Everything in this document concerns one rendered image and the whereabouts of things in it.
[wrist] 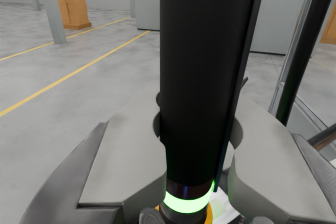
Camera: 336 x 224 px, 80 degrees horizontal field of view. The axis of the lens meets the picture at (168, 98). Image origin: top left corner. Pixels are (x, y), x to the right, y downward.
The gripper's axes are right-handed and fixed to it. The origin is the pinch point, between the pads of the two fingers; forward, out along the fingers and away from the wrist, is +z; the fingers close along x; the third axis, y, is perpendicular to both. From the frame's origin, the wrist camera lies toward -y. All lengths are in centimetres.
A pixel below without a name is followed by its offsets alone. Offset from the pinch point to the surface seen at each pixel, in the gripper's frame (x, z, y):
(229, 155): 15, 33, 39
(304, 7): 70, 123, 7
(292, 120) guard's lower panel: 71, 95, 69
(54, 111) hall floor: -172, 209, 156
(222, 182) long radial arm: 12, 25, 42
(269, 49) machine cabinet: 226, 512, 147
